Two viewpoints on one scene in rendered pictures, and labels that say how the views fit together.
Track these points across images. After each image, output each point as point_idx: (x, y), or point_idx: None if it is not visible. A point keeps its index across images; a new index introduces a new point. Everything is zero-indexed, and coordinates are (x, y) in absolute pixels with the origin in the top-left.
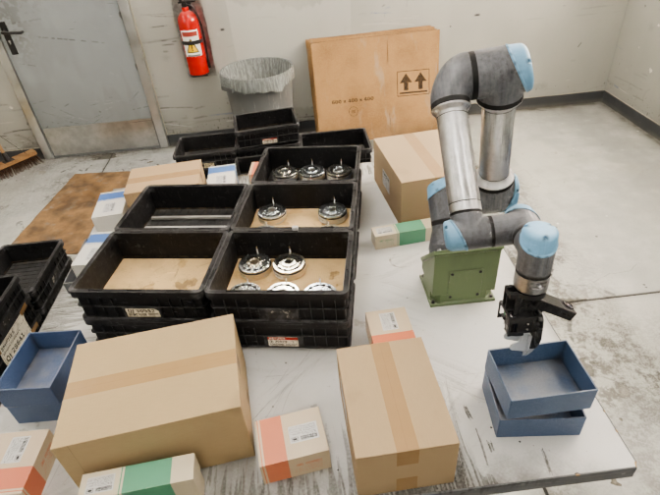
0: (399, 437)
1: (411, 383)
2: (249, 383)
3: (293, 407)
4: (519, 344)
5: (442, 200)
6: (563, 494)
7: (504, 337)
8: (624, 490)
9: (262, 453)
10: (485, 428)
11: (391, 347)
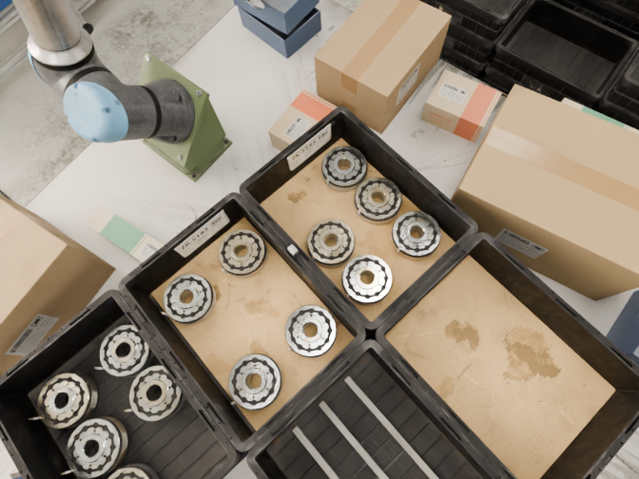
0: (412, 8)
1: (364, 30)
2: (449, 197)
3: (430, 147)
4: None
5: (130, 97)
6: None
7: (264, 7)
8: None
9: (493, 100)
10: (320, 37)
11: (345, 65)
